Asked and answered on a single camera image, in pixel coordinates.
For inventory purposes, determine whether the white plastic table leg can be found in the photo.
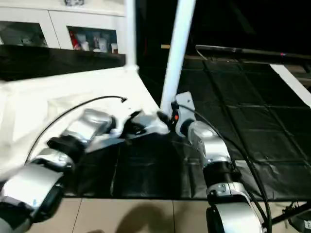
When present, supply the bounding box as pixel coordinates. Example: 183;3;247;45
123;0;140;72
159;0;198;117

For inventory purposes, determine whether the white plastic table top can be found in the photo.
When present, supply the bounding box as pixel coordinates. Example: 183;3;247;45
0;65;172;171

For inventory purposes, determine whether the black mat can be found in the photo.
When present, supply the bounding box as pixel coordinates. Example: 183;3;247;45
0;46;311;202

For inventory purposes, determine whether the black cabinet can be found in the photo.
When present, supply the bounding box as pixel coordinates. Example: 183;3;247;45
125;0;311;54

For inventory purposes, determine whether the white flat strip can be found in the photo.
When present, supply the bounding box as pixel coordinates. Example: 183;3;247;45
269;63;311;108

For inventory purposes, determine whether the white glass-door cabinet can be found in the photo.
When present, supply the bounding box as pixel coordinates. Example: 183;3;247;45
0;0;128;55

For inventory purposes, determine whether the grey object on cabinet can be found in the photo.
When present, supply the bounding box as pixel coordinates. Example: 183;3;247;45
63;0;86;7

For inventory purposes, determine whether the black power adapter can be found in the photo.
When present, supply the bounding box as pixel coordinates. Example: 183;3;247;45
289;216;311;232

